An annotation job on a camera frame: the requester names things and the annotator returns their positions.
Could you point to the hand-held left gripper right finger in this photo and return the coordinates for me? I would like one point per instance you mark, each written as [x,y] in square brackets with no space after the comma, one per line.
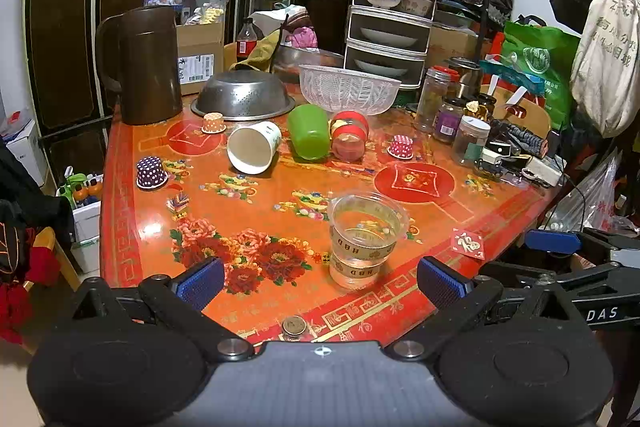
[442,284]

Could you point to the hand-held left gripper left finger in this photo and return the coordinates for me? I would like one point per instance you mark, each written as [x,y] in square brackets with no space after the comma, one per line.
[200,283]

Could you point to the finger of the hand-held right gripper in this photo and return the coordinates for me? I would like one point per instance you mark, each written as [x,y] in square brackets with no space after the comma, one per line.
[580,274]
[552,241]

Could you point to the clear plastic cup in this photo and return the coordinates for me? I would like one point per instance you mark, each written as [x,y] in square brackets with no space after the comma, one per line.
[367,242]

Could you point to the white paper cup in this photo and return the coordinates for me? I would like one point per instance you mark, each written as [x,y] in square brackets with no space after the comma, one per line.
[255,146]

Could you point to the red plastic cup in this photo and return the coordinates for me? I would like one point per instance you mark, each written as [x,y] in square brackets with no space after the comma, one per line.
[350,137]

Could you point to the green plastic cup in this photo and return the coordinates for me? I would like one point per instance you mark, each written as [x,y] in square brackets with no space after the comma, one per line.
[309,132]

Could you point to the red square sticker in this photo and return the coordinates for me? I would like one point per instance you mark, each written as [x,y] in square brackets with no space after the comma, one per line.
[468,245]

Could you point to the clear plastic bag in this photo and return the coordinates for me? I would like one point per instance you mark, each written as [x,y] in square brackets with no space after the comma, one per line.
[590,202]

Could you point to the white power strip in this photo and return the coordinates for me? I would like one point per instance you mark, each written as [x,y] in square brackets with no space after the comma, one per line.
[542,171]

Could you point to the small coin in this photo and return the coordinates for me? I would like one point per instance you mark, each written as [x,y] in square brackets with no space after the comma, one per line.
[293,326]

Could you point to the black ribbed roller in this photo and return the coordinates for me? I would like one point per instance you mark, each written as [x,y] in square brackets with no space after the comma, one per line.
[522,138]

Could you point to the purple dotted paper liner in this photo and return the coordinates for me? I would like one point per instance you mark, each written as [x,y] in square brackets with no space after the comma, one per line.
[151,173]

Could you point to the white toy bin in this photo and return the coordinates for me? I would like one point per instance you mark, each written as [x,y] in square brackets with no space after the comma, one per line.
[87,232]

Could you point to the red floral tablecloth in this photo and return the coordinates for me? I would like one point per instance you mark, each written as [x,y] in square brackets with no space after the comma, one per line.
[280,187]

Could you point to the glass jar white lid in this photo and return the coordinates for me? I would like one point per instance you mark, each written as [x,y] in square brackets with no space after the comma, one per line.
[471,142]

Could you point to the pink dotted paper liner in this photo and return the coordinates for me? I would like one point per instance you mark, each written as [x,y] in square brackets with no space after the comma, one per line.
[401,147]

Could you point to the glass jar purple label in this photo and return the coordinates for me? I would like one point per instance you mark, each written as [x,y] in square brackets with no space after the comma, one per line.
[447,122]

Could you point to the orange dotted paper liner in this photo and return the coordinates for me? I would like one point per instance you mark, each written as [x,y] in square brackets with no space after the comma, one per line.
[213,123]

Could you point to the green shopping bag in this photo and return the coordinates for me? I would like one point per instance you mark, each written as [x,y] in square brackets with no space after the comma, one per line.
[542,62]

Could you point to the tall glass jar red lid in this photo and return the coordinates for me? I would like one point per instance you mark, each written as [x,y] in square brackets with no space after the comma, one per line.
[432,102]

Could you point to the red and black cloth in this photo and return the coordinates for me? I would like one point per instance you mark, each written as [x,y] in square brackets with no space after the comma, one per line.
[15,267]

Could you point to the steel mug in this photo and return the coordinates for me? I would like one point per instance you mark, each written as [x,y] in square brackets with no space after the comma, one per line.
[467,74]

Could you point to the canvas tote bag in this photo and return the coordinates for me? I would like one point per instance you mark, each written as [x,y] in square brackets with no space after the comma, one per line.
[607,57]

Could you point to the steel colander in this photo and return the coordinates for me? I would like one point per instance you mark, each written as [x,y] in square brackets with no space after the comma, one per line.
[242,94]

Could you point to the clear plastic basket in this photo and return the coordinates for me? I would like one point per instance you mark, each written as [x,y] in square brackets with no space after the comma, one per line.
[350,89]

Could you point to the white storage box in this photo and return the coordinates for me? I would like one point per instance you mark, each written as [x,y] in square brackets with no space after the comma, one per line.
[22,152]

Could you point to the brown plastic kettle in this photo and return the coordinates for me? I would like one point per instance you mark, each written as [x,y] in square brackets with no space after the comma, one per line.
[145,67]

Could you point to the white plate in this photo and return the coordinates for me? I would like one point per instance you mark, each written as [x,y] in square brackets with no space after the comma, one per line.
[382,68]
[389,38]

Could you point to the cardboard box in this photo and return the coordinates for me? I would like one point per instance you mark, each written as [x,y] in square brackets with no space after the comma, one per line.
[200,52]

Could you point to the olive green cloth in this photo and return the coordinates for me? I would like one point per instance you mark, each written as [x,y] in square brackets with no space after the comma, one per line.
[262,52]

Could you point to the cola bottle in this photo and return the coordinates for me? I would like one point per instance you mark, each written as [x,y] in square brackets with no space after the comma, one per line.
[246,42]

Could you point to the steel basin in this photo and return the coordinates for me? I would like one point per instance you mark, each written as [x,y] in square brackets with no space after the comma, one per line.
[305,57]

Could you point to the floral white bowl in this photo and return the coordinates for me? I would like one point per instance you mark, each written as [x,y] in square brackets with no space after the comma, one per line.
[419,5]

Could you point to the dark wooden wardrobe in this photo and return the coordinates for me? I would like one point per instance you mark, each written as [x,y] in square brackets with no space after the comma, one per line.
[65,7]

